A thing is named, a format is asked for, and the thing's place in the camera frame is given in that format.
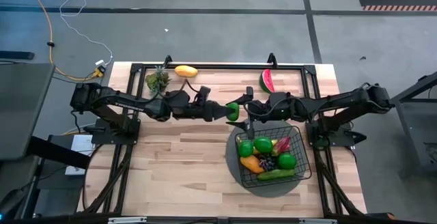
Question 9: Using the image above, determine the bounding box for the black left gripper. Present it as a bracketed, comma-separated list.
[168, 85, 233, 123]

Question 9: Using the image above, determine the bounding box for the thin white cable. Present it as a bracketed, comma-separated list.
[59, 0, 114, 67]

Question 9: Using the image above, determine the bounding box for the orange plastic mango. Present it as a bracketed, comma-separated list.
[240, 154, 266, 175]

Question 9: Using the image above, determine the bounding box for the yellow cable plug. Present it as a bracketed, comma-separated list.
[91, 65, 107, 79]

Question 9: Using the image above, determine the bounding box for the green plastic grape bunch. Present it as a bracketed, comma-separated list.
[145, 73, 160, 96]

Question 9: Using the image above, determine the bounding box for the white box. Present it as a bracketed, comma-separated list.
[64, 134, 96, 176]

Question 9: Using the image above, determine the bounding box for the flat black bar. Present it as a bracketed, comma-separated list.
[0, 50, 36, 61]

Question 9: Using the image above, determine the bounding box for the yellow plastic mango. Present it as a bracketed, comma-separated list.
[173, 65, 199, 79]

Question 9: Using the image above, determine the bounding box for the black side table frame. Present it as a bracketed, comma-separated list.
[389, 70, 437, 177]

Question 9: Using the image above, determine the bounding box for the grey desk top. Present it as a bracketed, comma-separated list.
[0, 62, 56, 160]

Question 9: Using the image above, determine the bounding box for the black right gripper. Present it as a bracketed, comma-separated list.
[225, 86, 302, 140]

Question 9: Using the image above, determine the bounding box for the dark red chili pepper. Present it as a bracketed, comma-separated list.
[272, 135, 292, 157]

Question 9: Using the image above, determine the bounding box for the green plastic cucumber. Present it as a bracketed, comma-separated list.
[256, 168, 296, 182]

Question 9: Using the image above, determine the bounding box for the round grey woven placemat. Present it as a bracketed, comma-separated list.
[225, 117, 311, 199]

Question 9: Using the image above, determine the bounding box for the small dark plastic pineapple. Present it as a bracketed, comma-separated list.
[153, 65, 171, 88]

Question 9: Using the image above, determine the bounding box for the plastic watermelon slice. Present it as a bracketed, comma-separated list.
[259, 68, 276, 94]

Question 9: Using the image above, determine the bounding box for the yellow plastic banana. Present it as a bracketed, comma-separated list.
[236, 136, 278, 156]

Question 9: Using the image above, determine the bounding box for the orange power cable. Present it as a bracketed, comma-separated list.
[20, 0, 100, 82]

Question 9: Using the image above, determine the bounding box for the black wire basket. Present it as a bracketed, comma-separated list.
[234, 125, 313, 189]

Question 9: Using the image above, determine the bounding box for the black plastic grape bunch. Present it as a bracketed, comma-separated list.
[258, 152, 278, 172]

